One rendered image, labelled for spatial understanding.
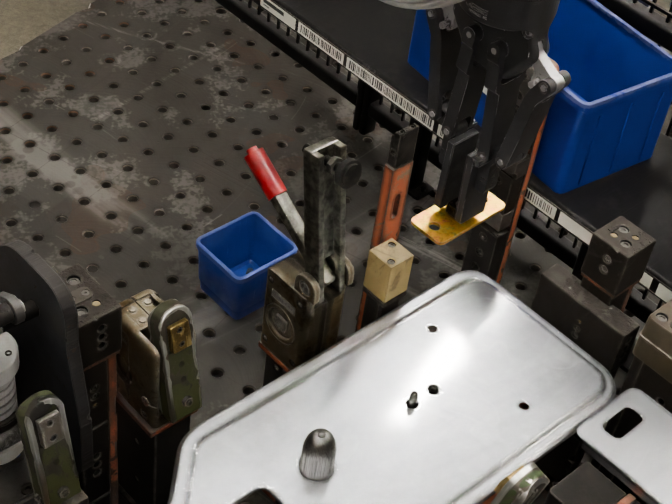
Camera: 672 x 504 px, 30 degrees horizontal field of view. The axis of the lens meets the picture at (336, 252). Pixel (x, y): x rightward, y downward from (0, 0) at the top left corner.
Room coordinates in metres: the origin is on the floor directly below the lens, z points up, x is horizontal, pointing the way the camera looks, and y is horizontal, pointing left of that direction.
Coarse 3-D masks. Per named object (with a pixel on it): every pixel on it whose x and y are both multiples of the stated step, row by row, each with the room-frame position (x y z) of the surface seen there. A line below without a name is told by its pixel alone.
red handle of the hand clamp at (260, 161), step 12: (252, 156) 0.98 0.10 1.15; (264, 156) 0.98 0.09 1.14; (252, 168) 0.97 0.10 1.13; (264, 168) 0.97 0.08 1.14; (264, 180) 0.96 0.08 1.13; (276, 180) 0.96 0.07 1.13; (264, 192) 0.96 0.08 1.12; (276, 192) 0.95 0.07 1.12; (276, 204) 0.95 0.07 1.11; (288, 204) 0.95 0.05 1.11; (288, 216) 0.94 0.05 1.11; (300, 216) 0.95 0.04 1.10; (288, 228) 0.93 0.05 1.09; (300, 228) 0.93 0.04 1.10; (300, 240) 0.92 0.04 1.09; (300, 252) 0.92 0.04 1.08; (324, 264) 0.91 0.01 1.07; (324, 276) 0.90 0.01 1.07
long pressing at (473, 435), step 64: (384, 320) 0.92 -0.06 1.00; (448, 320) 0.93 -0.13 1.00; (512, 320) 0.95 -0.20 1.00; (320, 384) 0.82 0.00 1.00; (384, 384) 0.83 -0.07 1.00; (448, 384) 0.84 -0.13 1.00; (512, 384) 0.86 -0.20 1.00; (576, 384) 0.87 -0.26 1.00; (192, 448) 0.72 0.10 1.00; (256, 448) 0.73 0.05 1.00; (384, 448) 0.75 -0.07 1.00; (448, 448) 0.76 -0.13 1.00; (512, 448) 0.78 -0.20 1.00
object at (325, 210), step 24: (312, 144) 0.93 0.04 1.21; (336, 144) 0.93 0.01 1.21; (312, 168) 0.91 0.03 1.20; (336, 168) 0.90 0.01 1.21; (360, 168) 0.90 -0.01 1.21; (312, 192) 0.90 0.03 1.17; (336, 192) 0.92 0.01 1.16; (312, 216) 0.90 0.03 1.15; (336, 216) 0.92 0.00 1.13; (312, 240) 0.90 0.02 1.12; (336, 240) 0.91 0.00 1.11; (312, 264) 0.89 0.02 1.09; (336, 264) 0.91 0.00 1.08; (336, 288) 0.91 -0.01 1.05
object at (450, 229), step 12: (456, 204) 0.82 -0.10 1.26; (492, 204) 0.83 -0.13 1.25; (504, 204) 0.83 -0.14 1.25; (420, 216) 0.80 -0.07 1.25; (432, 216) 0.80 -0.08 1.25; (444, 216) 0.81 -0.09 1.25; (480, 216) 0.81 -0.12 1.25; (420, 228) 0.79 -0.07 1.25; (444, 228) 0.79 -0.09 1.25; (456, 228) 0.79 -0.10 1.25; (468, 228) 0.80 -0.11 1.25; (432, 240) 0.78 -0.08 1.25; (444, 240) 0.78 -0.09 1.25
